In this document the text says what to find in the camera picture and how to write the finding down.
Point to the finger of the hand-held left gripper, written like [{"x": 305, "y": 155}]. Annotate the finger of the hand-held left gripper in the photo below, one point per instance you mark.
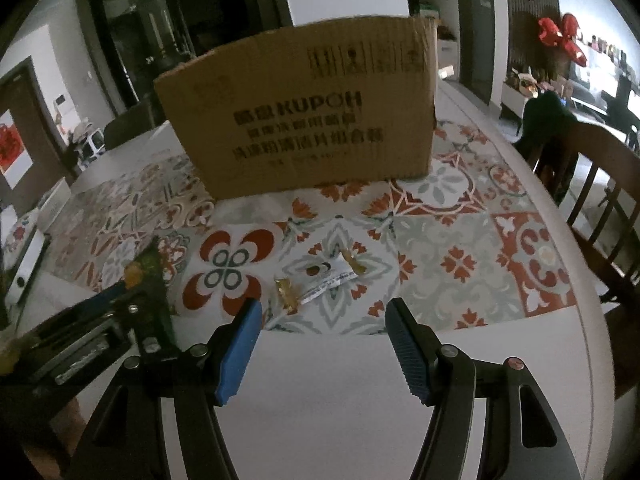
[
  {"x": 102, "y": 297},
  {"x": 147, "y": 332}
]

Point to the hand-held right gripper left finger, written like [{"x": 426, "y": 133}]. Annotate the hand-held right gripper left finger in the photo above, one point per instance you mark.
[{"x": 240, "y": 350}]

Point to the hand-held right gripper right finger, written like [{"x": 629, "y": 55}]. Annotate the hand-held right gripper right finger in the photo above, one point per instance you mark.
[{"x": 411, "y": 355}]

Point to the green snack packet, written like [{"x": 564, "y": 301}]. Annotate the green snack packet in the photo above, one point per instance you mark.
[{"x": 150, "y": 275}]

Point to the white candy packet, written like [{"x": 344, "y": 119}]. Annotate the white candy packet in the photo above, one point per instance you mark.
[{"x": 320, "y": 277}]

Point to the brown cardboard box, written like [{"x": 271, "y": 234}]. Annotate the brown cardboard box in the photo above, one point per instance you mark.
[{"x": 300, "y": 120}]

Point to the white flat box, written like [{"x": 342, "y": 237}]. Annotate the white flat box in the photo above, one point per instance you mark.
[{"x": 25, "y": 270}]

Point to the white storage basket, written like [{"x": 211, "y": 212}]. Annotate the white storage basket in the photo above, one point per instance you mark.
[{"x": 55, "y": 202}]

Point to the patterned table mat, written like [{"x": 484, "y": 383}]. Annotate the patterned table mat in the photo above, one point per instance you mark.
[{"x": 450, "y": 240}]

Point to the white small stool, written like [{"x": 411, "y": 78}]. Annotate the white small stool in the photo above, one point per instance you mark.
[{"x": 90, "y": 144}]

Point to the dark upholstered chair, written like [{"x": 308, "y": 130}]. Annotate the dark upholstered chair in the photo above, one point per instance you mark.
[{"x": 129, "y": 127}]

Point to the brown wooden chair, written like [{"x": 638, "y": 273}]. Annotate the brown wooden chair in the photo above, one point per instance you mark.
[{"x": 600, "y": 200}]

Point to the black framed glass door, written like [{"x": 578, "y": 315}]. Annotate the black framed glass door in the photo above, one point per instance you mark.
[{"x": 135, "y": 35}]

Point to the white low cabinet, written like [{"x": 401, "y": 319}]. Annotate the white low cabinet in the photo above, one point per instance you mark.
[{"x": 512, "y": 105}]

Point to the dark green cloth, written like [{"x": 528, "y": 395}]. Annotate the dark green cloth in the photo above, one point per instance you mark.
[{"x": 547, "y": 120}]

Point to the dark wooden door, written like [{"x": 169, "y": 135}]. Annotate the dark wooden door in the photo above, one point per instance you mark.
[{"x": 477, "y": 30}]

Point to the red bow balloon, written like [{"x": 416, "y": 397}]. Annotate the red bow balloon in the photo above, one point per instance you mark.
[{"x": 562, "y": 35}]

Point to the red wall poster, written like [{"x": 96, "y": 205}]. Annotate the red wall poster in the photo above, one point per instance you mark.
[{"x": 11, "y": 142}]

